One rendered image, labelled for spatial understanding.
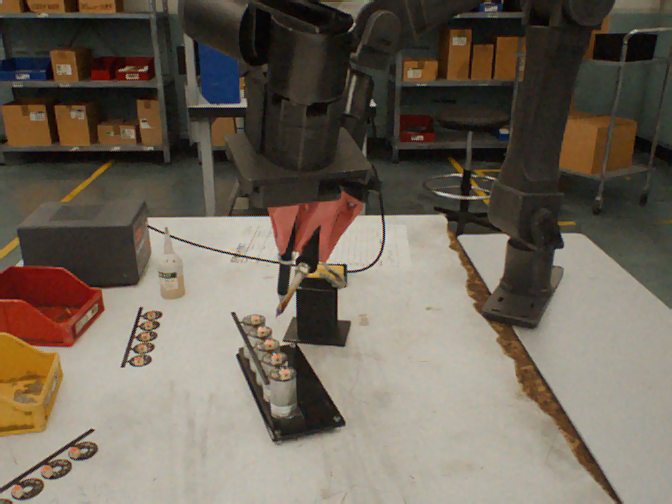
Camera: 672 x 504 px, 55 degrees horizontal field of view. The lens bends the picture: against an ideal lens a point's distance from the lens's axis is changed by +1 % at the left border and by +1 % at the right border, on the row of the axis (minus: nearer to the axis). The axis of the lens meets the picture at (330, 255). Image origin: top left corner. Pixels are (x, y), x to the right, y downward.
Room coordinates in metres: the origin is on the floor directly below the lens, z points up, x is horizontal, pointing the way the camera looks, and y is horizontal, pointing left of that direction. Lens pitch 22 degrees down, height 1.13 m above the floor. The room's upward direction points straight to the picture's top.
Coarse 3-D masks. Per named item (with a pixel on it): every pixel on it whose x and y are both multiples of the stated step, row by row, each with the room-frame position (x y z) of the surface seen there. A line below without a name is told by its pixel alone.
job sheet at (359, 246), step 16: (256, 224) 1.10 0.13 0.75; (352, 224) 1.10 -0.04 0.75; (240, 240) 1.02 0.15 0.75; (256, 240) 1.02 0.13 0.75; (272, 240) 1.02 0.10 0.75; (352, 240) 1.02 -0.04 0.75; (368, 240) 1.02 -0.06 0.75; (400, 240) 1.02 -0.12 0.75; (224, 256) 0.95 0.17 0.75; (256, 256) 0.95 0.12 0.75; (272, 256) 0.95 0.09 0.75; (336, 256) 0.95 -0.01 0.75; (352, 256) 0.95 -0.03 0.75; (368, 256) 0.95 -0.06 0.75; (384, 256) 0.95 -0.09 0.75; (400, 256) 0.95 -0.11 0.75
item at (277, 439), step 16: (288, 352) 0.63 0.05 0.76; (304, 368) 0.60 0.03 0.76; (304, 384) 0.57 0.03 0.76; (320, 384) 0.57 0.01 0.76; (256, 400) 0.54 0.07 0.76; (304, 400) 0.54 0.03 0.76; (320, 400) 0.54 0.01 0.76; (304, 416) 0.51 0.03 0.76; (320, 416) 0.51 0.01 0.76; (272, 432) 0.49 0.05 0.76; (288, 432) 0.49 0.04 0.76; (304, 432) 0.49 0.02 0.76
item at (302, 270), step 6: (300, 264) 0.62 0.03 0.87; (306, 264) 0.62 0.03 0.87; (294, 270) 0.62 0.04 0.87; (300, 270) 0.61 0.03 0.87; (306, 270) 0.61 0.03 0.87; (300, 276) 0.61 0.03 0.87; (306, 276) 0.61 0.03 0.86; (294, 282) 0.60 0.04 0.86; (294, 288) 0.60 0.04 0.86; (288, 294) 0.59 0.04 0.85; (288, 300) 0.58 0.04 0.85; (282, 306) 0.58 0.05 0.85; (282, 312) 0.57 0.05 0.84
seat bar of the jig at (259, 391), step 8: (240, 352) 0.62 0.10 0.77; (248, 360) 0.60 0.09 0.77; (248, 368) 0.58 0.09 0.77; (248, 376) 0.58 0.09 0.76; (256, 376) 0.57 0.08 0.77; (256, 384) 0.55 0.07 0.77; (256, 392) 0.55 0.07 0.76; (264, 400) 0.53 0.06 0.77; (264, 408) 0.52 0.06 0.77; (272, 416) 0.50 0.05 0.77; (296, 416) 0.50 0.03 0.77; (272, 424) 0.49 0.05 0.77; (280, 424) 0.49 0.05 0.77; (288, 424) 0.49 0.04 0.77; (296, 424) 0.49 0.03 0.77; (304, 424) 0.50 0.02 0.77
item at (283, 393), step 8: (272, 384) 0.50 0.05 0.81; (280, 384) 0.50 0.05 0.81; (288, 384) 0.50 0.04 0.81; (272, 392) 0.50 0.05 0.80; (280, 392) 0.50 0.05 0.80; (288, 392) 0.50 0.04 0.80; (272, 400) 0.50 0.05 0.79; (280, 400) 0.50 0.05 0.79; (288, 400) 0.50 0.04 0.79; (272, 408) 0.50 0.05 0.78; (280, 408) 0.50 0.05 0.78; (288, 408) 0.50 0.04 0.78; (296, 408) 0.51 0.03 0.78; (280, 416) 0.50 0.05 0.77; (288, 416) 0.50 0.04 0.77
